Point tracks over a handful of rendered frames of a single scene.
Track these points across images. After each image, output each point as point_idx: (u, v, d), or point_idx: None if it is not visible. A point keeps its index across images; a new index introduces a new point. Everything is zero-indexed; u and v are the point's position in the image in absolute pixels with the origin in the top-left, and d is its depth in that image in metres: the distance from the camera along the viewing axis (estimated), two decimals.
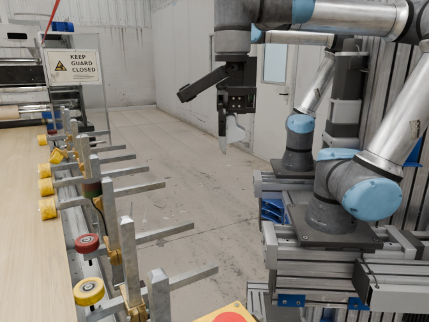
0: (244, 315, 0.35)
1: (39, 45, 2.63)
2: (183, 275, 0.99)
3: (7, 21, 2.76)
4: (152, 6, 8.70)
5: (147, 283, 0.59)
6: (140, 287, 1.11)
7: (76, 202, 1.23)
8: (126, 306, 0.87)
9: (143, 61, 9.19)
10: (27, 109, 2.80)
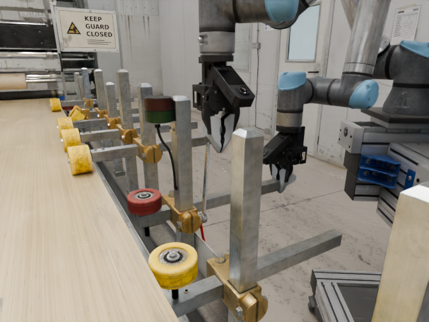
0: None
1: (49, 2, 2.29)
2: (297, 247, 0.65)
3: None
4: None
5: (403, 219, 0.24)
6: None
7: (118, 153, 0.88)
8: (228, 291, 0.52)
9: (150, 50, 8.84)
10: (36, 78, 2.46)
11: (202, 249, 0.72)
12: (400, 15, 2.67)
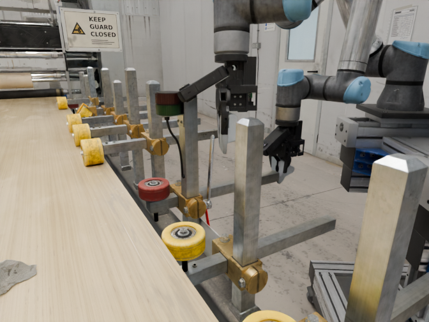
0: None
1: (55, 4, 2.35)
2: (295, 230, 0.71)
3: None
4: None
5: (376, 183, 0.30)
6: None
7: (127, 146, 0.94)
8: (232, 265, 0.58)
9: (151, 50, 8.90)
10: (41, 78, 2.52)
11: (207, 233, 0.78)
12: (397, 16, 2.73)
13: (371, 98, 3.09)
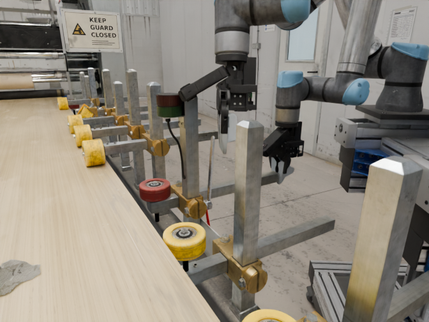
0: None
1: (55, 4, 2.36)
2: (294, 230, 0.71)
3: None
4: None
5: (372, 185, 0.31)
6: None
7: (129, 147, 0.95)
8: (232, 265, 0.59)
9: (151, 50, 8.91)
10: (42, 78, 2.53)
11: (207, 233, 0.78)
12: (397, 16, 2.74)
13: (371, 98, 3.09)
